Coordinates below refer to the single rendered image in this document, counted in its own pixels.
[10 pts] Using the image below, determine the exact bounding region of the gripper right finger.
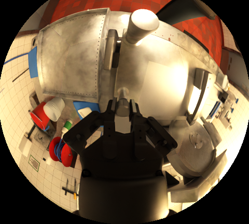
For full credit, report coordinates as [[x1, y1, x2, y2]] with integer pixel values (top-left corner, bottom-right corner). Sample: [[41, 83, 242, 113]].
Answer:
[[129, 99, 178, 161]]

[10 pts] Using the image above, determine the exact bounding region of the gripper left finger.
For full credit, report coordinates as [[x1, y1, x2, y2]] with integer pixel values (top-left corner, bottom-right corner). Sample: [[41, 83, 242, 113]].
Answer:
[[63, 97, 118, 160]]

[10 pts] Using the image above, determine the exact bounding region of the grey gauge knob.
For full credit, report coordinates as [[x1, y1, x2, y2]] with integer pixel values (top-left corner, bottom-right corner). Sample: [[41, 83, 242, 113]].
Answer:
[[116, 87, 131, 116]]

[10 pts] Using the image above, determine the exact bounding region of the round steel blade cover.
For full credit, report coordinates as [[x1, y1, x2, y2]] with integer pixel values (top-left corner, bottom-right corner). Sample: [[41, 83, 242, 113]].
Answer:
[[168, 116, 217, 177]]

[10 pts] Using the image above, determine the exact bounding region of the steel slicer body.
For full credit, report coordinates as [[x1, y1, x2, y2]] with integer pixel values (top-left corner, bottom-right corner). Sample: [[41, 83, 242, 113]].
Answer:
[[98, 11, 228, 203]]

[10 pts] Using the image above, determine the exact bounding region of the grey slicer carriage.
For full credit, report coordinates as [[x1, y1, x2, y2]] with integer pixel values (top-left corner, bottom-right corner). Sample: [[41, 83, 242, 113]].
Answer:
[[186, 67, 216, 126]]

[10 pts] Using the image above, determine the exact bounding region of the white sponge block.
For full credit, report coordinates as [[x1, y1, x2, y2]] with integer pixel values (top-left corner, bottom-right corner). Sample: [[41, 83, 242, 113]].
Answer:
[[77, 107, 92, 120]]

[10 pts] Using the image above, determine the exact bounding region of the green and white bottle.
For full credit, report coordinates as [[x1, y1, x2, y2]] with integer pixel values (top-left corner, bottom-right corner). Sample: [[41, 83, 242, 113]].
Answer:
[[61, 119, 73, 134]]

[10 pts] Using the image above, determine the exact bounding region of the white plastic jar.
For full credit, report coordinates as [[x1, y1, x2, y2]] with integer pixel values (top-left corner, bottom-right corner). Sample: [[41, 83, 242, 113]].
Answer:
[[43, 96, 65, 122]]

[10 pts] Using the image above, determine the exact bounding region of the red bucket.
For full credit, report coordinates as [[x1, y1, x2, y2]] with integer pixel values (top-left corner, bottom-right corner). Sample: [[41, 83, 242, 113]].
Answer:
[[30, 101, 51, 132]]

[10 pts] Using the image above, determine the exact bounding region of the green framed sign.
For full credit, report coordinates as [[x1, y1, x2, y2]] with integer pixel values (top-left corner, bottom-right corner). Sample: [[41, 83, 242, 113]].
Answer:
[[27, 155, 40, 173]]

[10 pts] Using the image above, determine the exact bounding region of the white cylinder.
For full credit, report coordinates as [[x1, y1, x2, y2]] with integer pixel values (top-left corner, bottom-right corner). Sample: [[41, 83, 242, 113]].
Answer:
[[216, 73, 230, 90]]

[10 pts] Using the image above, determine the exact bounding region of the blue cloth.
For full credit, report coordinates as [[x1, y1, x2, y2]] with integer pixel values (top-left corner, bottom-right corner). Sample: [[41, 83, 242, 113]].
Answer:
[[27, 46, 39, 79]]

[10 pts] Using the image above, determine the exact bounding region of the dark extractor hood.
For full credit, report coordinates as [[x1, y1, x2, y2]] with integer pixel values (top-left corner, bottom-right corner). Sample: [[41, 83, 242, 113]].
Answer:
[[156, 0, 217, 26]]

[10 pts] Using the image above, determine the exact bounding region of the red reel with blue cable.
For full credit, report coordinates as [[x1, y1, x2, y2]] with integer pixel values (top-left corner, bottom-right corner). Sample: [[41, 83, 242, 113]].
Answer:
[[48, 136, 73, 167]]

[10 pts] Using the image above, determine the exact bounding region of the grey cylindrical pusher handle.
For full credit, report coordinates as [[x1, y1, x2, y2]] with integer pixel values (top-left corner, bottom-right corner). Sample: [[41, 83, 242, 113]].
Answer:
[[123, 8, 160, 46]]

